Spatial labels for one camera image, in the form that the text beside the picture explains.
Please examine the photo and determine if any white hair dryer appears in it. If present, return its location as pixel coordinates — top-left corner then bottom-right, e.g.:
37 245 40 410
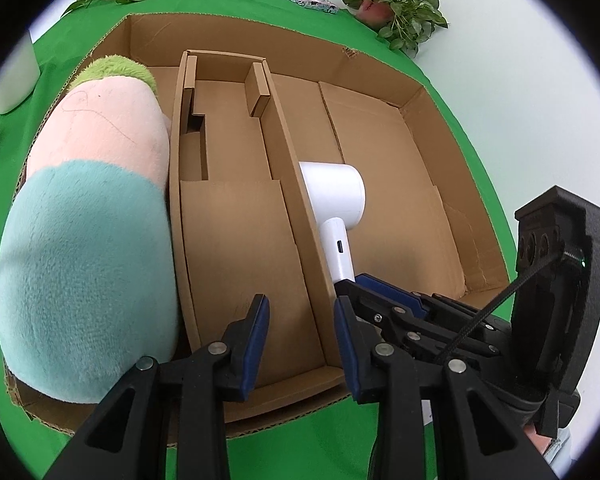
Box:
300 162 366 284

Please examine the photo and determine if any small brown cardboard insert box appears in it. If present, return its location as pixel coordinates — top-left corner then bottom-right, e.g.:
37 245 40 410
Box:
168 49 351 424

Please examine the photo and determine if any green tablecloth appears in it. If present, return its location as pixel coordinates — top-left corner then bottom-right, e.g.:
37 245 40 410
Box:
0 0 519 480

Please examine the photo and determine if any pastel striped plush pillow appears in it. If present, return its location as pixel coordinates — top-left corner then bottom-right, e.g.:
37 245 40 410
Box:
0 55 178 404

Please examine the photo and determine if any large cardboard tissue box tray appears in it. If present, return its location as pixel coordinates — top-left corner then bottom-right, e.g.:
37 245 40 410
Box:
2 12 513 449

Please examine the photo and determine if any right potted green plant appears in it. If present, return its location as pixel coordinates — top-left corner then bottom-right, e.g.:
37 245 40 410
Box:
341 0 449 56

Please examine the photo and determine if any patterned small pouch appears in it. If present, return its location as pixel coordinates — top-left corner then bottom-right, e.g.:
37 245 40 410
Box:
289 0 339 14

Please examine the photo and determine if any white mug with black lid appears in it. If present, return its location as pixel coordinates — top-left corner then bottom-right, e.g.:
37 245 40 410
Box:
0 32 41 115

